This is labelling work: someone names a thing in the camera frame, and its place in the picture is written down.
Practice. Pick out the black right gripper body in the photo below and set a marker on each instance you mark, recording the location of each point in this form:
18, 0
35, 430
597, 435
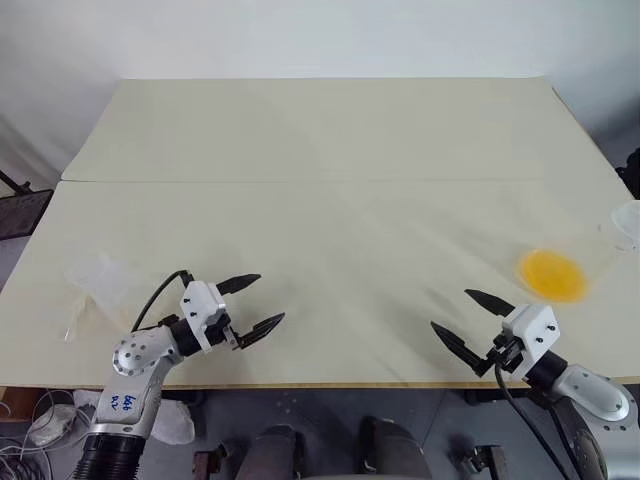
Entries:
507, 352

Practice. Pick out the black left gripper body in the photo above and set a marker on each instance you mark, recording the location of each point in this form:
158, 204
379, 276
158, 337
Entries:
222, 332

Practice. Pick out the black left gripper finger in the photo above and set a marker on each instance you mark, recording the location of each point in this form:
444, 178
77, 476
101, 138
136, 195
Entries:
260, 330
237, 283

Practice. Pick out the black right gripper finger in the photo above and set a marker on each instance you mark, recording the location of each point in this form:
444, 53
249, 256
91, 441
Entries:
490, 302
460, 346

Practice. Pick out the large clear conical flask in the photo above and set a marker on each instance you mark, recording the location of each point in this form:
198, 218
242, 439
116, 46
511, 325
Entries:
552, 275

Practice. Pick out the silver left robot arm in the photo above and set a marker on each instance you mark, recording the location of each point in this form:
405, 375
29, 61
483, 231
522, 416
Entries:
131, 360

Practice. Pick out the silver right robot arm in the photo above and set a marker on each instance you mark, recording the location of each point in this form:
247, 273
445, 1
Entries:
600, 395

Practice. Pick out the dark rounded shape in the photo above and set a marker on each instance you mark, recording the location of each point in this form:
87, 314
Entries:
395, 450
277, 452

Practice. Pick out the dark object at table side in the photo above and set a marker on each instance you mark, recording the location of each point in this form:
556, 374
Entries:
631, 175

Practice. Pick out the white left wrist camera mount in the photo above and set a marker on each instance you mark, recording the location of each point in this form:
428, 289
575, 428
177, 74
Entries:
200, 305

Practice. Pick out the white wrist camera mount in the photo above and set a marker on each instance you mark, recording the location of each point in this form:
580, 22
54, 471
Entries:
200, 305
532, 325

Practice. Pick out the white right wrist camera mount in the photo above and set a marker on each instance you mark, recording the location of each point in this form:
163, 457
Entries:
532, 325

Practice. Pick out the brown metal bracket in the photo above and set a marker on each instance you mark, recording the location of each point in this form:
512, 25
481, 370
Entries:
485, 460
207, 465

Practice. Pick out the black metal frame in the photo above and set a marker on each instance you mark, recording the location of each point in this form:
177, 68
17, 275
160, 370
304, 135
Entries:
25, 210

